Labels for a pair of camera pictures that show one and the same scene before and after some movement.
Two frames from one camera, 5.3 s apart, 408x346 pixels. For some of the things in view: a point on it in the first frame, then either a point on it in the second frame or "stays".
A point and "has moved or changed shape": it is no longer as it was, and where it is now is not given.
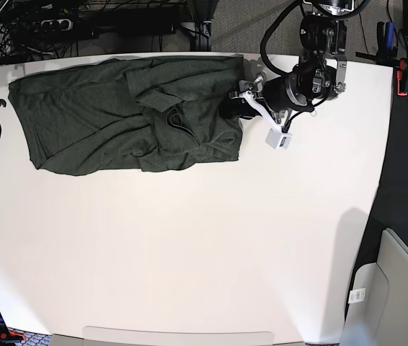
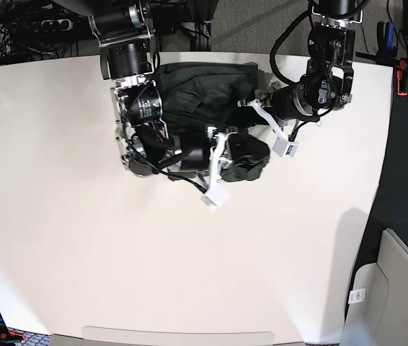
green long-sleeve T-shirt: [144, 114] has moved or changed shape
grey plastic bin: [391, 301] stays
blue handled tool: [389, 36] stays
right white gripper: [236, 106] → [244, 116]
